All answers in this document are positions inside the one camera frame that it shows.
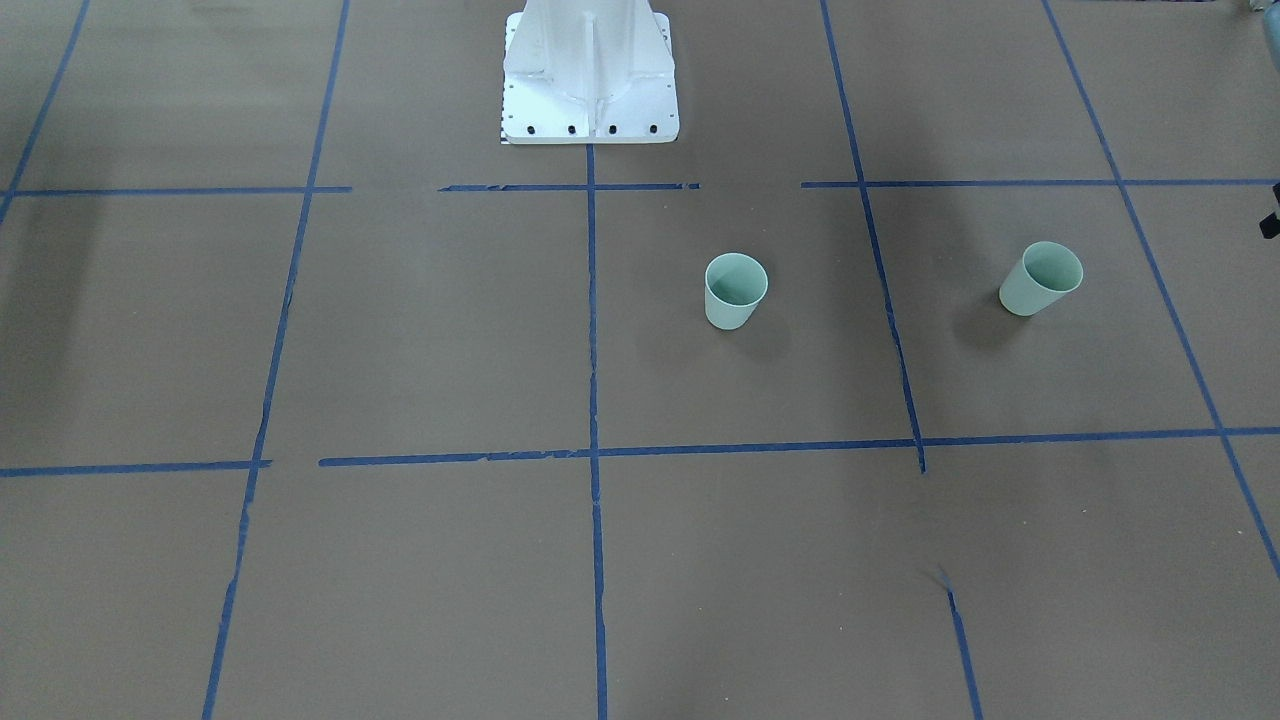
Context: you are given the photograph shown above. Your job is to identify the green cup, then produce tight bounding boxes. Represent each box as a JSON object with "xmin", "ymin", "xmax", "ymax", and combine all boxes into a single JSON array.
[
  {"xmin": 998, "ymin": 241, "xmax": 1084, "ymax": 316},
  {"xmin": 703, "ymin": 252, "xmax": 769, "ymax": 331}
]

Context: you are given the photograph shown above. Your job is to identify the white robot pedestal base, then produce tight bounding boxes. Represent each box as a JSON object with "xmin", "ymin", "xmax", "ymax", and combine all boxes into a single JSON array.
[{"xmin": 500, "ymin": 1, "xmax": 681, "ymax": 145}]

